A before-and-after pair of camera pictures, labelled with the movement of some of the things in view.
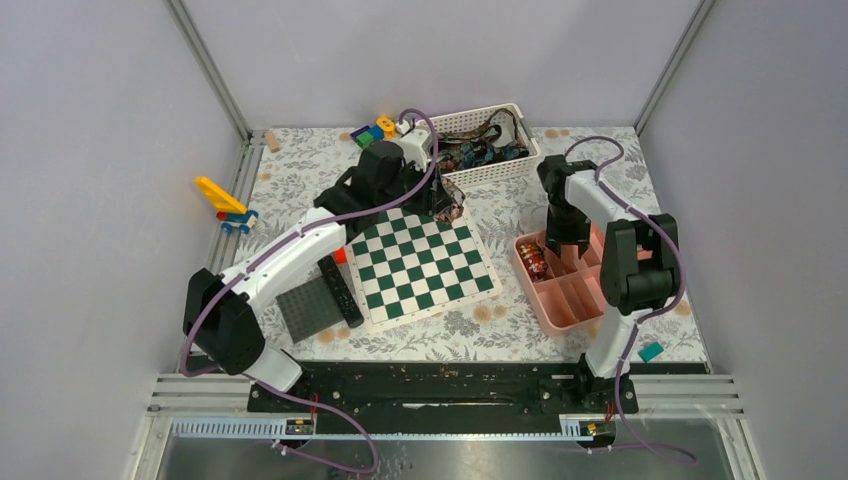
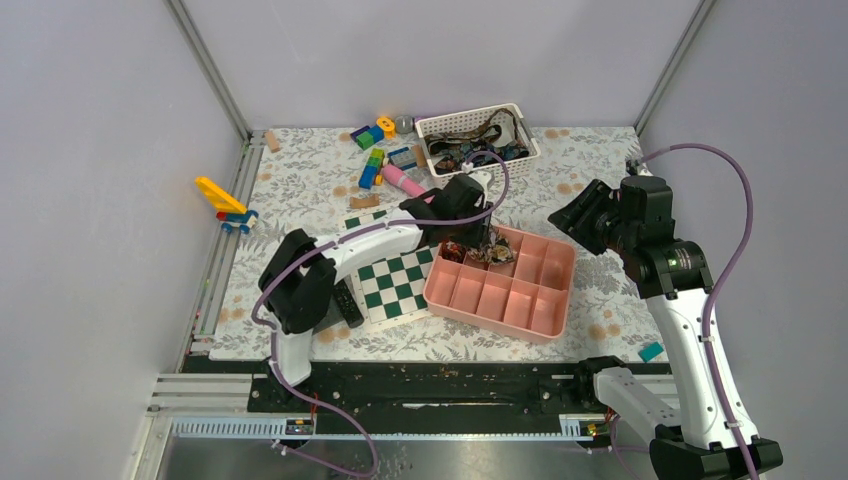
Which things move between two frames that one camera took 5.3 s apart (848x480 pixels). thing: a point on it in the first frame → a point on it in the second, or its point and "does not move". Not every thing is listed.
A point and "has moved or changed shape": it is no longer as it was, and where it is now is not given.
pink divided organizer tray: x=569 y=302 has moved or changed shape
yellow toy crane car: x=232 y=212 does not move
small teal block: x=651 y=351 does not move
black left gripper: x=432 y=193 → x=478 y=237
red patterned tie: x=535 y=260 → x=452 y=251
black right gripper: x=556 y=237 → x=593 y=198
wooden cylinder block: x=272 y=141 does not move
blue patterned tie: x=474 y=154 does not move
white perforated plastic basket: x=479 y=120 does not move
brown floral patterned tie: x=453 y=212 has moved or changed shape
